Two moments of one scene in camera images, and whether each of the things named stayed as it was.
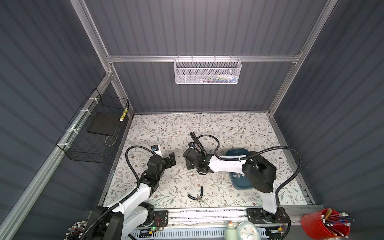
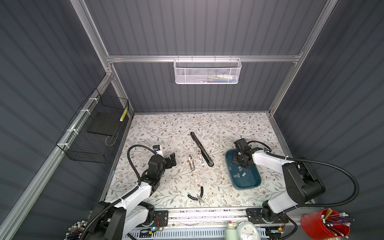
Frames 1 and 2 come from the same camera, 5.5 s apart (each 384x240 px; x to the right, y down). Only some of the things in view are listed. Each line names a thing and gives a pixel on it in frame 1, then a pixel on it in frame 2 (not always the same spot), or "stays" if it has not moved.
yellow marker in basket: [122, 118] stays
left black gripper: [168, 164] stays
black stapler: [198, 145] stays
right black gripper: [188, 165] → [234, 160]
